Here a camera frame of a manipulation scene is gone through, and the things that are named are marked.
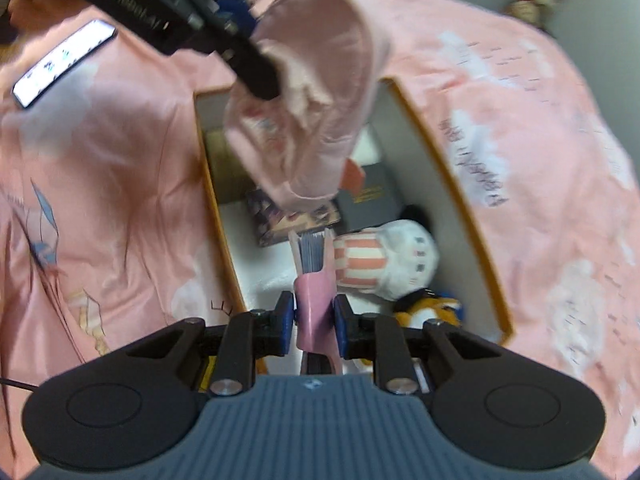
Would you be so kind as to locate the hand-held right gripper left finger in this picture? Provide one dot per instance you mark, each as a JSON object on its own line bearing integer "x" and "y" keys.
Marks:
{"x": 285, "y": 321}

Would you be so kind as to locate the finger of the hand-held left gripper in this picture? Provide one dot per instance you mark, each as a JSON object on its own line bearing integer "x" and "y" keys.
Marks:
{"x": 252, "y": 67}
{"x": 237, "y": 5}

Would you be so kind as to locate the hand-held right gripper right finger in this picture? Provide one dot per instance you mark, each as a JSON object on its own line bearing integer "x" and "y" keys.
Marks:
{"x": 341, "y": 325}

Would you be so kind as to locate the pink card pack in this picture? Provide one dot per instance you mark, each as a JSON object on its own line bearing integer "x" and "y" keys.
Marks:
{"x": 315, "y": 310}

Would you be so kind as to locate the pale pink cloth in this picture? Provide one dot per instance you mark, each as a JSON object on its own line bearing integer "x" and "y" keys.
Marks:
{"x": 320, "y": 110}

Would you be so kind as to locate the large orange storage box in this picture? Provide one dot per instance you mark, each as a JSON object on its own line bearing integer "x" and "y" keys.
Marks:
{"x": 440, "y": 200}

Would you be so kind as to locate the person's left hand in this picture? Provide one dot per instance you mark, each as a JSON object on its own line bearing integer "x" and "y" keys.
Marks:
{"x": 27, "y": 5}

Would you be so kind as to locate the white striped plush toy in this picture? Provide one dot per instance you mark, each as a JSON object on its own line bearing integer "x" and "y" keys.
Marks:
{"x": 395, "y": 255}

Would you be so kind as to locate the orange tiger plush toy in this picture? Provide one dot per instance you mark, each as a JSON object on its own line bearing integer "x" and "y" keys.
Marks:
{"x": 430, "y": 307}

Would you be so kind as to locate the purple patterned box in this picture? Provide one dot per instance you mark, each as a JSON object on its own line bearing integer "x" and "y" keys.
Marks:
{"x": 272, "y": 220}

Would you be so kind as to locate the smartphone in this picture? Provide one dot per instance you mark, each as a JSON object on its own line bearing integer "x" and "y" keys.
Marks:
{"x": 62, "y": 62}

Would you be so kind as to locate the black box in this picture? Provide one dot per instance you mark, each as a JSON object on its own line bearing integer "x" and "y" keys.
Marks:
{"x": 372, "y": 195}

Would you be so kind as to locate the pink printed bed sheet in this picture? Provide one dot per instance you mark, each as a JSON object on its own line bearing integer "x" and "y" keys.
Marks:
{"x": 525, "y": 135}

